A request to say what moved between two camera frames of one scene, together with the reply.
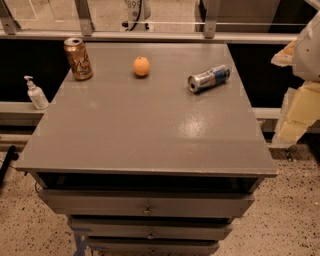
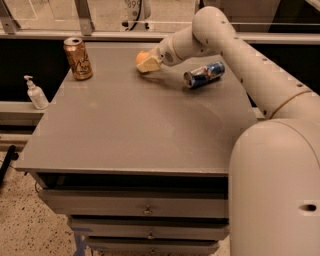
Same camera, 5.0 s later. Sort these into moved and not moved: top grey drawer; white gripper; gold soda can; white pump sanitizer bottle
Moved: white gripper
Not moved: white pump sanitizer bottle; gold soda can; top grey drawer
